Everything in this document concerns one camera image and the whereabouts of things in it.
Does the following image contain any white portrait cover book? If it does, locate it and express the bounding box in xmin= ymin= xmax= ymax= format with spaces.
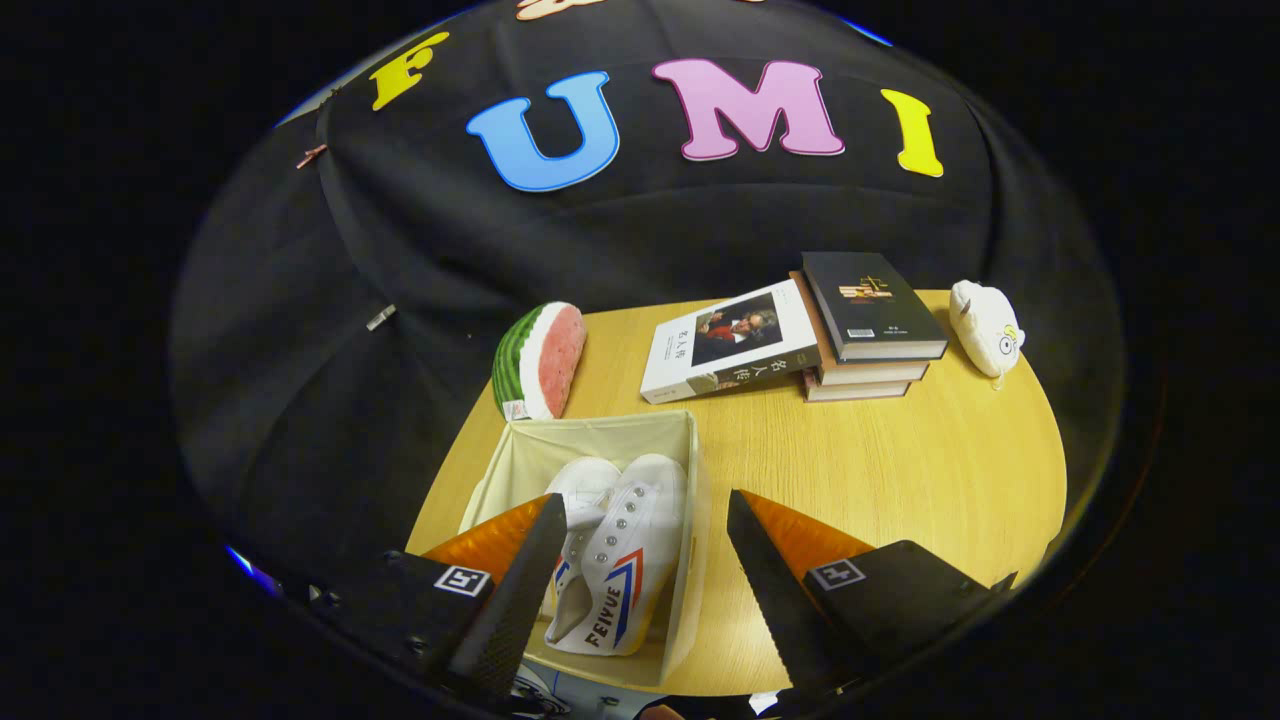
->
xmin=640 ymin=278 xmax=823 ymax=405

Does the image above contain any watermelon slice plush toy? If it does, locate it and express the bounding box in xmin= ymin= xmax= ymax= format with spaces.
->
xmin=491 ymin=301 xmax=588 ymax=422

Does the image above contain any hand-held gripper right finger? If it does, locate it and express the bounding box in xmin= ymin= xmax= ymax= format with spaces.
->
xmin=725 ymin=487 xmax=1019 ymax=706

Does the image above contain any beige fabric storage box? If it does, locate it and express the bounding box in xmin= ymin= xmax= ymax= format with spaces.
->
xmin=458 ymin=408 xmax=713 ymax=691

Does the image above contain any black backdrop cloth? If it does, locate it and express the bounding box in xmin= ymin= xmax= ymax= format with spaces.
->
xmin=170 ymin=0 xmax=1126 ymax=601

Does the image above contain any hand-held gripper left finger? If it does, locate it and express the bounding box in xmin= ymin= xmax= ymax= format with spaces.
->
xmin=320 ymin=492 xmax=569 ymax=706

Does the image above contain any white canvas shoe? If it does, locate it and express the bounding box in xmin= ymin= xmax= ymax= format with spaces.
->
xmin=545 ymin=453 xmax=689 ymax=657
xmin=540 ymin=456 xmax=624 ymax=621

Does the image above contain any white plush toy with face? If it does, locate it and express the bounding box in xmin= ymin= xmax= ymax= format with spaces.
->
xmin=949 ymin=279 xmax=1027 ymax=381

